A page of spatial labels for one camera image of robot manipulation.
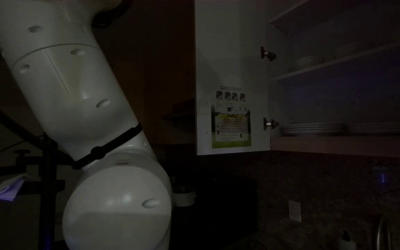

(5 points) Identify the wall cabinet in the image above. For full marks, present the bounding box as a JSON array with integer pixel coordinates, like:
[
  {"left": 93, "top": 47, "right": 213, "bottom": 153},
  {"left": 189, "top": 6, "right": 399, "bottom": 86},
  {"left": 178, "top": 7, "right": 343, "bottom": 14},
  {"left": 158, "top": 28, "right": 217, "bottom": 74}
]
[{"left": 195, "top": 0, "right": 400, "bottom": 159}]

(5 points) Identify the metal tap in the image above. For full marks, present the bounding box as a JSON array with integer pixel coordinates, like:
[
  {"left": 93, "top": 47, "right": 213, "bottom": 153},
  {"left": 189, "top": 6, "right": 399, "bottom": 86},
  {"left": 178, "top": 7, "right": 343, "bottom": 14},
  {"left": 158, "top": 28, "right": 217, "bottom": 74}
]
[{"left": 375, "top": 217, "right": 392, "bottom": 250}]

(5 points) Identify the black stand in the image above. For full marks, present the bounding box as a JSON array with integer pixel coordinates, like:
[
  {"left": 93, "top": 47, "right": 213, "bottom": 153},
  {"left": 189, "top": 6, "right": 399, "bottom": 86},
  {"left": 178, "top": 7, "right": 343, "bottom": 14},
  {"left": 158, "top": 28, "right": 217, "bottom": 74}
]
[{"left": 0, "top": 91, "right": 75, "bottom": 250}]

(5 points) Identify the white cabinet door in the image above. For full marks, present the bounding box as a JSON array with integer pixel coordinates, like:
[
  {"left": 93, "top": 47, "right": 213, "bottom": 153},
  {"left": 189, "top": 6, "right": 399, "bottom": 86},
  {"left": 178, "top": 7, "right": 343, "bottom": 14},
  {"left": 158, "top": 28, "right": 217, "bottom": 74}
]
[{"left": 195, "top": 0, "right": 270, "bottom": 156}]

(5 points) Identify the wall socket plate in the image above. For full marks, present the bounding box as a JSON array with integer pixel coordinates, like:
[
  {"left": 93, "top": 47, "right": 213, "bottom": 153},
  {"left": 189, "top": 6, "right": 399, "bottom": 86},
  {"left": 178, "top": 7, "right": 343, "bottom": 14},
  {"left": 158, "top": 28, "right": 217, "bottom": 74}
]
[{"left": 289, "top": 200, "right": 302, "bottom": 223}]

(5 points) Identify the folded white paper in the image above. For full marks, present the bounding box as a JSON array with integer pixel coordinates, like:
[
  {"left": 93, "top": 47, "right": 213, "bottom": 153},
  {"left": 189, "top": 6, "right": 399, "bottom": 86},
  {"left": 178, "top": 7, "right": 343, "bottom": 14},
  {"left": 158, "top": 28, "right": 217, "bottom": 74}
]
[{"left": 0, "top": 174, "right": 27, "bottom": 201}]

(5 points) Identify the white bowl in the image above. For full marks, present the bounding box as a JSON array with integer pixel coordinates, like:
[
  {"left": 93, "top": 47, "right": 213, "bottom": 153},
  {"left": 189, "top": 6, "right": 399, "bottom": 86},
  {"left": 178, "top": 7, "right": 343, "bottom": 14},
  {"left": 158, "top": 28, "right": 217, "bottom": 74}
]
[{"left": 294, "top": 56, "right": 324, "bottom": 70}]

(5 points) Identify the white round container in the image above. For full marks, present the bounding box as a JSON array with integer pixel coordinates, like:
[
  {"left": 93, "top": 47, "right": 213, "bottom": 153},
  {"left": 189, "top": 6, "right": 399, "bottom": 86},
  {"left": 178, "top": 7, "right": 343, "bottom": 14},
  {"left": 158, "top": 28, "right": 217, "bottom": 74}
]
[{"left": 172, "top": 185, "right": 197, "bottom": 208}]

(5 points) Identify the paper notice on door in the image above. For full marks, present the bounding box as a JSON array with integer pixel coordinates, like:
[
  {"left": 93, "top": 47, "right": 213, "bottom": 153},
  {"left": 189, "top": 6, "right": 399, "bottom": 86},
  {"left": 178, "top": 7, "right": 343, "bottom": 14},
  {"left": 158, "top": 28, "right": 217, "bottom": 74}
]
[{"left": 211, "top": 85, "right": 252, "bottom": 149}]

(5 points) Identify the stack of white plates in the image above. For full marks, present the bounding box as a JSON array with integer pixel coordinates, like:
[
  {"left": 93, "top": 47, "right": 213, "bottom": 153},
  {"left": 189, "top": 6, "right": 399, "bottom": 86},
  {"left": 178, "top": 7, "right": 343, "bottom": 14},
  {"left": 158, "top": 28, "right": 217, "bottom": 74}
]
[{"left": 281, "top": 123, "right": 348, "bottom": 136}]

